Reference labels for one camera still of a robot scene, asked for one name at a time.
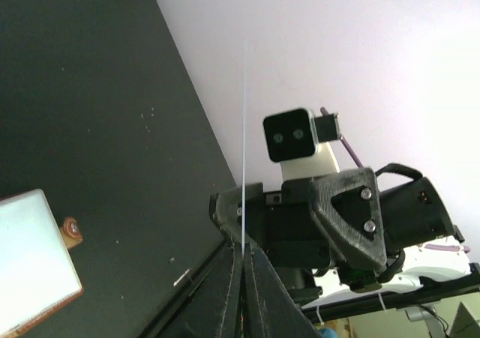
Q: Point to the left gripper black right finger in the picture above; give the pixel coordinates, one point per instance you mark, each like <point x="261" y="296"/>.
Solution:
<point x="268" y="309"/>

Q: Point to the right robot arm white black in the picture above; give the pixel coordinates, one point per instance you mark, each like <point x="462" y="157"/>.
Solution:
<point x="415" y="221"/>

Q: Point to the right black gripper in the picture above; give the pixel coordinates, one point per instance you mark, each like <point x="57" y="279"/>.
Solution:
<point x="312" y="227"/>

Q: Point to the brown leather card holder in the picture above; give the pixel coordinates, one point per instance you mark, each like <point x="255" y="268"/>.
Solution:
<point x="38" y="276"/>

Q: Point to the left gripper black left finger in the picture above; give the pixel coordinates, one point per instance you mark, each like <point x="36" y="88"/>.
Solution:
<point x="214" y="309"/>

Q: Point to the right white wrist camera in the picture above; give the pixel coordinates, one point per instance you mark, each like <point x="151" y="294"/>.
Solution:
<point x="299" y="141"/>

